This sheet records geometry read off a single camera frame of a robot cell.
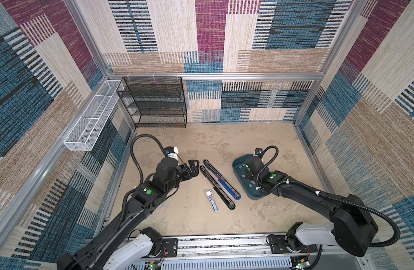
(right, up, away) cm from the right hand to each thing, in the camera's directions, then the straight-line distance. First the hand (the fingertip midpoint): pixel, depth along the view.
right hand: (251, 169), depth 86 cm
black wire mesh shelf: (-56, +40, +24) cm, 73 cm away
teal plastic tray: (-2, -7, -2) cm, 8 cm away
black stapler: (-13, -14, -1) cm, 19 cm away
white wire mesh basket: (-72, +17, -17) cm, 76 cm away
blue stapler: (-14, -7, +6) cm, 17 cm away
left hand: (-29, +5, -13) cm, 32 cm away
